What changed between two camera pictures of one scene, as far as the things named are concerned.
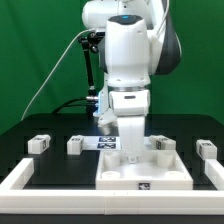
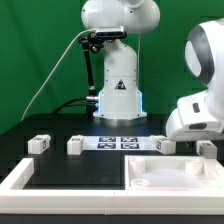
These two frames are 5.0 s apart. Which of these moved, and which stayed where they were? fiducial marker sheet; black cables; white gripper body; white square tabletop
Moved: white gripper body; white square tabletop
Stayed: black cables; fiducial marker sheet
